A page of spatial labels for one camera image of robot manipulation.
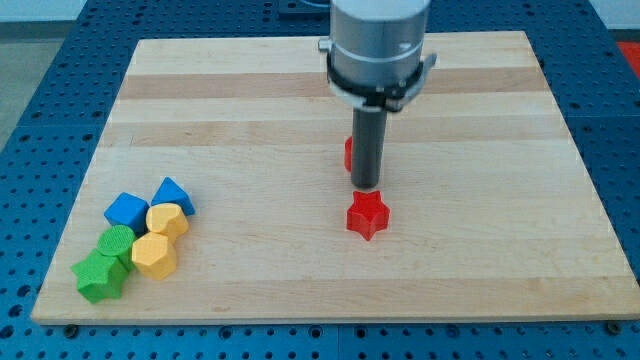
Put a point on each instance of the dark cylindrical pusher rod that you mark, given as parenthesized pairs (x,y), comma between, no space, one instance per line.
(368,131)

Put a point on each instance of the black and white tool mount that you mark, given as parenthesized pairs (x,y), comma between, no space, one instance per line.
(391,98)

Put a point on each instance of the red star block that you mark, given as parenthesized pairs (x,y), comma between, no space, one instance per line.
(368,214)

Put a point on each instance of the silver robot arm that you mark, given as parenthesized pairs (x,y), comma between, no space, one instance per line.
(374,63)

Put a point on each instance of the green star block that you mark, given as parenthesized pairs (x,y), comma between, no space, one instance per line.
(99,277)

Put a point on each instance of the red block behind rod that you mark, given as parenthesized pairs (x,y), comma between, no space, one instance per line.
(348,154)

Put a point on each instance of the wooden board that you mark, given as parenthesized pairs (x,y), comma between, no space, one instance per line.
(493,216)

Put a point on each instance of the blue triangle block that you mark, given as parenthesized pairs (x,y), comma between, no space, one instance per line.
(170,192)

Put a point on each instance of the yellow heart block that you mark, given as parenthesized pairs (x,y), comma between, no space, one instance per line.
(167,219)

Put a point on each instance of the yellow hexagon block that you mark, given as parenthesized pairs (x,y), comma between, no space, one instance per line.
(154,255)

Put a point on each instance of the blue cube block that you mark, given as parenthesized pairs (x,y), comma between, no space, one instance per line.
(128,210)

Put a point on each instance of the green cylinder block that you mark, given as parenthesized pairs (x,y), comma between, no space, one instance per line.
(117,242)

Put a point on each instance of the blue perforated table plate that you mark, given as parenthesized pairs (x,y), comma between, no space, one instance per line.
(45,159)

